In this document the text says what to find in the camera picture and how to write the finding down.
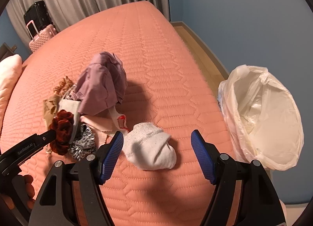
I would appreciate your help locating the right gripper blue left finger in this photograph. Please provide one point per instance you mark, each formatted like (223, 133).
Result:
(108, 155)

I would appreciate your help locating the person left hand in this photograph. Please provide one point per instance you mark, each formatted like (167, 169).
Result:
(28, 179)

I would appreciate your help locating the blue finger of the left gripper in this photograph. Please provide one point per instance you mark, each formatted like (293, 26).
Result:
(45, 138)

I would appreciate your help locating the beige stocking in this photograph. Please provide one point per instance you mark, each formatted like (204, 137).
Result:
(50, 109)

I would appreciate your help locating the pink cloth piece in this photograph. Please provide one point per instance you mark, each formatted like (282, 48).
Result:
(103, 128)

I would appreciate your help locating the white red patterned sock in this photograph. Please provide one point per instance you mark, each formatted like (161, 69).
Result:
(119, 120)

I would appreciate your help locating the dark red velvet scrunchie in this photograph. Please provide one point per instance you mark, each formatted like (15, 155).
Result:
(63, 124)

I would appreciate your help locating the salmon quilted bed mattress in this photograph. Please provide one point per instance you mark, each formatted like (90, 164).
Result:
(165, 87)

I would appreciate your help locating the dark wooden headboard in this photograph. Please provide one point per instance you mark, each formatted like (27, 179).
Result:
(6, 51)

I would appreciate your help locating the leopard print scrunchie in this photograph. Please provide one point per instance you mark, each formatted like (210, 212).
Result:
(83, 143)

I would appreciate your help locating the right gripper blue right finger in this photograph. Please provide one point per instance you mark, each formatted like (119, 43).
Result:
(207, 155)

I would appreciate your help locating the purple cloth pouch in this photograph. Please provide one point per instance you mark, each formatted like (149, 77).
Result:
(101, 85)

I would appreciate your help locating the brown scrunchie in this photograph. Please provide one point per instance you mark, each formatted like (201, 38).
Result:
(64, 85)

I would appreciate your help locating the pink suitcase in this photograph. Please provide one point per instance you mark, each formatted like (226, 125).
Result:
(41, 37)

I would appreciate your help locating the black suitcase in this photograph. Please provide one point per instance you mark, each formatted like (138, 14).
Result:
(38, 12)

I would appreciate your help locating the white lined trash bin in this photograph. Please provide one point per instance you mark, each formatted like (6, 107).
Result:
(262, 118)

